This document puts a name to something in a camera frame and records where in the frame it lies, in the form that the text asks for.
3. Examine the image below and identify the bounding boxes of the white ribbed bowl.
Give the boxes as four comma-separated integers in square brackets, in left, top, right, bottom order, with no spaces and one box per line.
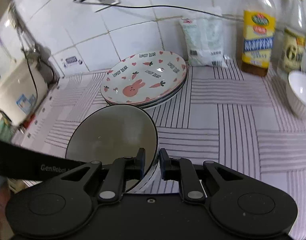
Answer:
[65,104,159,193]
[286,70,306,119]

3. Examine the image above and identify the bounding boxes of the striped white tablecloth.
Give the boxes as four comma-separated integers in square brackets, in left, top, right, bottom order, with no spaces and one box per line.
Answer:
[12,59,306,239]

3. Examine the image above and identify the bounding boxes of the blue fried egg plate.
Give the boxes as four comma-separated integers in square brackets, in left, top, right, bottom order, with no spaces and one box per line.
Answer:
[100,72,187,109]

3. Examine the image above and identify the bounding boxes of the black power cable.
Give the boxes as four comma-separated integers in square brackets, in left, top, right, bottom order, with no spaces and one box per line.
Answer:
[73,0,286,34]

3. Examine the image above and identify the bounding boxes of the vinegar bottle yellow cap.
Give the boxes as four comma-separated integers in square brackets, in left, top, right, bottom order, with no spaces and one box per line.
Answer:
[277,0,306,81]

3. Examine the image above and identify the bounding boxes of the white salt bag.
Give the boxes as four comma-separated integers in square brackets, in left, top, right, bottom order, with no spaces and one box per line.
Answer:
[180,7,227,68]

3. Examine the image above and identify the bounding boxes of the white plate with sun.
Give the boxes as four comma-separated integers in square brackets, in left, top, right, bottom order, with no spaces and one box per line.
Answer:
[105,80,187,111]

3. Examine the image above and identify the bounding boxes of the hanging metal ladles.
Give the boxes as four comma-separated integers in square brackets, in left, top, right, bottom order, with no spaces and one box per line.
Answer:
[8,1,51,68]

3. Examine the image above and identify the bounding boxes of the white rice cooker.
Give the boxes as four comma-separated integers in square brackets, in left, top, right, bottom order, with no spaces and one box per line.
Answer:
[0,60,47,126]

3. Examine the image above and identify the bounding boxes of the rabbit carrot pattern plate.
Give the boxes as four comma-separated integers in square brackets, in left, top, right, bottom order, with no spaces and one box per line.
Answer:
[100,50,188,106]

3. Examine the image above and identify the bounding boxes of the wall warning sticker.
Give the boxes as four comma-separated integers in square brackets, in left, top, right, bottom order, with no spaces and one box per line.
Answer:
[61,56,83,69]

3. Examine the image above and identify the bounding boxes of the rice cooker black cord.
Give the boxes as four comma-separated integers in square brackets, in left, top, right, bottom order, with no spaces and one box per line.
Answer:
[21,47,56,100]

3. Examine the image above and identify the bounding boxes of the cooking wine bottle yellow label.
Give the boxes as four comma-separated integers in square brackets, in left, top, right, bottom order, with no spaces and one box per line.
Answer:
[241,0,276,77]

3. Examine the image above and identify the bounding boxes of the white ribbed bowl front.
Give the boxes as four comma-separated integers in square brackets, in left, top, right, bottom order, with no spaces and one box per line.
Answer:
[65,104,159,193]

